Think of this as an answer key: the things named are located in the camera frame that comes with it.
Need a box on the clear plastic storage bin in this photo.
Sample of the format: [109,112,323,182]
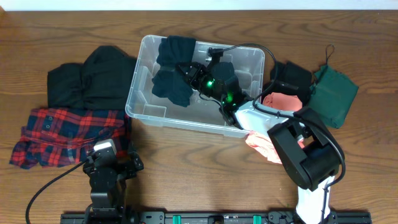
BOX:
[125,35,266,138]

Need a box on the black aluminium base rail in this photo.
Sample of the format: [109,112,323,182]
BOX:
[60,211,373,224]

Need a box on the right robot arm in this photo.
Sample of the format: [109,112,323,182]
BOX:
[175,62,346,223]

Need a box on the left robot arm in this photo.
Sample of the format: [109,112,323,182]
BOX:
[83,139,144,221]

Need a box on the dark navy garment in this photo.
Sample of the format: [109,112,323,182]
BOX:
[152,35,197,107]

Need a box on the black hooded sweatshirt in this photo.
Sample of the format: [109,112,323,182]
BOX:
[47,45,137,110]

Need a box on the black garment with tape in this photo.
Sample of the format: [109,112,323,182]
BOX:
[269,62,312,105]

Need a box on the dark green drawstring bag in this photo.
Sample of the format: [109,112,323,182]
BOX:
[307,44,359,129]

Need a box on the salmon pink garment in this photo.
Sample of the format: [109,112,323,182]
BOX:
[245,93,302,164]

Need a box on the red navy plaid shirt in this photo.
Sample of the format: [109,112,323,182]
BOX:
[9,108,131,169]

